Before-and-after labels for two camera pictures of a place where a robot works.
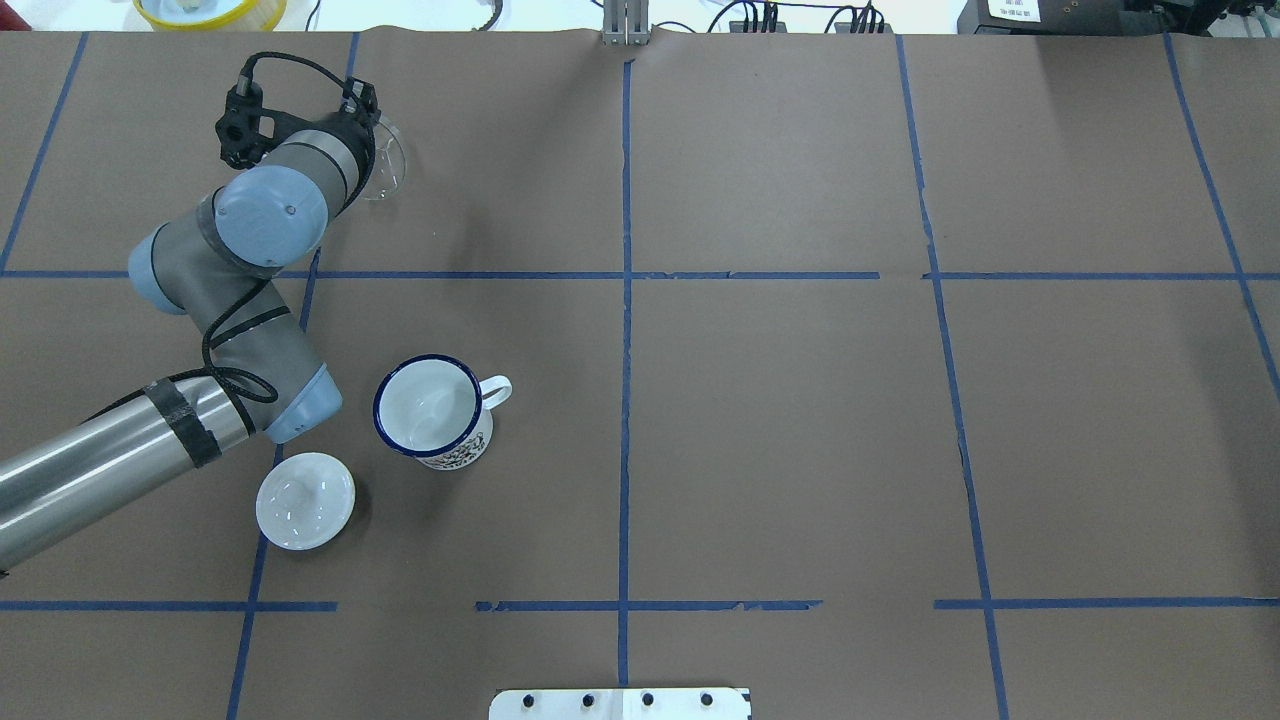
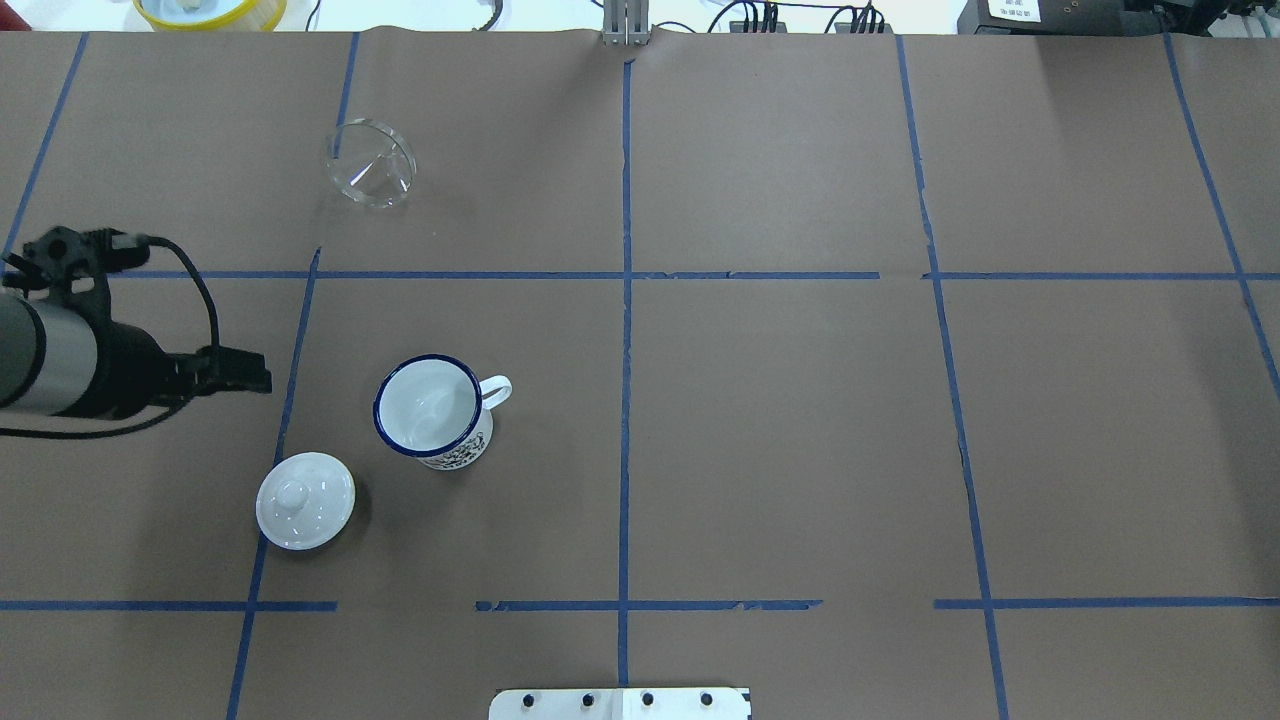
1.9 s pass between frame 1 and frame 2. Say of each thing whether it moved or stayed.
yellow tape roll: stayed
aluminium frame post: stayed
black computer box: stayed
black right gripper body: moved
